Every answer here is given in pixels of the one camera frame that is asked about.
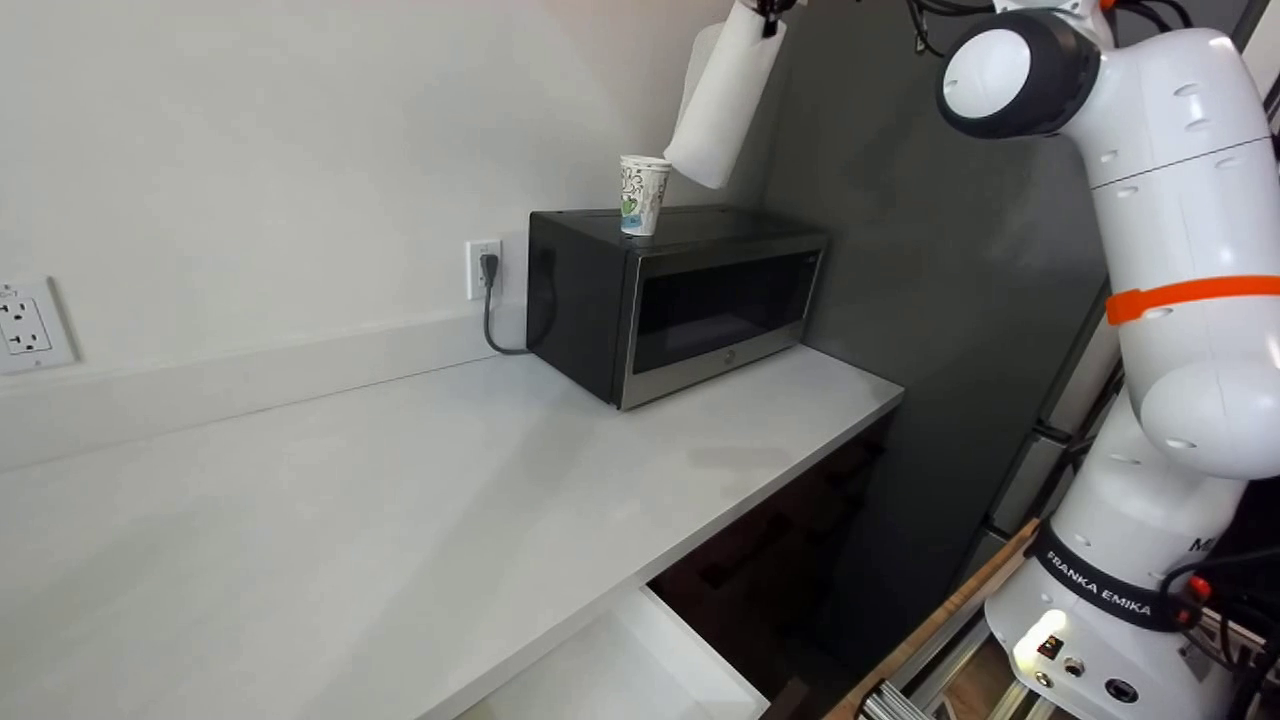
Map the white wall power outlet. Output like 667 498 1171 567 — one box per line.
0 273 82 380
461 236 514 306

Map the black microwave power cord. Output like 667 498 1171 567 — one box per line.
477 249 535 359

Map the white printed paper cup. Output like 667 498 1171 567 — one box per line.
615 151 676 240

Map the black steel microwave oven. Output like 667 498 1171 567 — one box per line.
524 201 834 411

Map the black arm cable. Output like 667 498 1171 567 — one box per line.
904 0 1018 65

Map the wooden edged robot table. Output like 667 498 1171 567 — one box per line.
825 518 1052 720

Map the white drawer front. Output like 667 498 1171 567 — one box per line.
456 586 775 720

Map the dark wood lower cabinet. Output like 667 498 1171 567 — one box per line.
649 411 902 720

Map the dark grey side panel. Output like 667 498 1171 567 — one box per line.
718 0 1272 683

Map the black cable bundle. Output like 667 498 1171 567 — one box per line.
1156 477 1280 720

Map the white paper towel roll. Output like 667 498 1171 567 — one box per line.
662 0 792 194

